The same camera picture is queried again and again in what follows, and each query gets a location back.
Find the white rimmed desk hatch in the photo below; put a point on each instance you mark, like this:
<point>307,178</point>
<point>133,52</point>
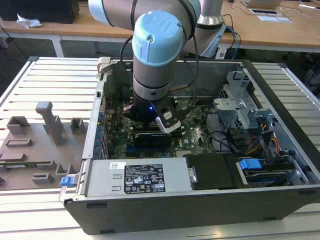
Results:
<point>265,11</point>

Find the blue plastic case latch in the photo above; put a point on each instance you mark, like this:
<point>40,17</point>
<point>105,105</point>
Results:
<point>65,181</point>

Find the black air shroud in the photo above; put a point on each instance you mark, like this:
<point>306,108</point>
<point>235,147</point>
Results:
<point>212,172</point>

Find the metal disk bay cage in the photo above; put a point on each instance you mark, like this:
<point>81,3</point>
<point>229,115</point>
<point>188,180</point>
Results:
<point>230,112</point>

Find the green RAM stick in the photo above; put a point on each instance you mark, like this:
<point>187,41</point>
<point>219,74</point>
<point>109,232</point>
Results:
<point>25,165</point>

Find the white power adapter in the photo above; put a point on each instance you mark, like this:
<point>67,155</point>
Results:
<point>221,53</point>

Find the small pale wrist camera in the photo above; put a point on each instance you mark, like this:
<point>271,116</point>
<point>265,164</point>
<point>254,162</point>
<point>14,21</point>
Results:
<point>128,108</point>

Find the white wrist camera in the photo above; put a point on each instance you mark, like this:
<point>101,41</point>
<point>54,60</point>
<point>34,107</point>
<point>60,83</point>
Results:
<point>170,127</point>

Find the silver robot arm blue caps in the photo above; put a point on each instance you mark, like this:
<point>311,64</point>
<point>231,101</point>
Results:
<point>155,50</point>

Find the silver power supply unit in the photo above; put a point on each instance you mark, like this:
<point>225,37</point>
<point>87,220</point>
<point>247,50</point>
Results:
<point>100,180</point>

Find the grey case release latch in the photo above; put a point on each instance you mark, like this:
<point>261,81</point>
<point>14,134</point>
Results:
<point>103,62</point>

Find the green motherboard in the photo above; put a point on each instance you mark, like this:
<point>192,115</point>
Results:
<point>192,140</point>

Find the black graphics card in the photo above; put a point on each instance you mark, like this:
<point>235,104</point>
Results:
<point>152,141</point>

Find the black computer box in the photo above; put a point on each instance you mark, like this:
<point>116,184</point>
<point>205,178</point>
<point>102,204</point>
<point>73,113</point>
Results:
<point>37,10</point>

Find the blue disk carrier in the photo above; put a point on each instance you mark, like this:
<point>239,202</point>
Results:
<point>250,165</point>

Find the wooden desk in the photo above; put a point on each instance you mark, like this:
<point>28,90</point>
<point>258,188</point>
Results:
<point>75,27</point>

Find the black open PC case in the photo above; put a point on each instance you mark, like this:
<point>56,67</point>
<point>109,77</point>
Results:
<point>175,212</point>

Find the crumpled white paper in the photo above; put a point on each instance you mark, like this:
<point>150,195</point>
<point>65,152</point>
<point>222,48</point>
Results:
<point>27,22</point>

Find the grey parts rack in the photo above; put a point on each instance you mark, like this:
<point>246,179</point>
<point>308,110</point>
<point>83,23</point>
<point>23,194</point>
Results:
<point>30,155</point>

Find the white paper sheet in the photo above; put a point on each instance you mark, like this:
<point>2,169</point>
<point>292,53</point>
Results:
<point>275,19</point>

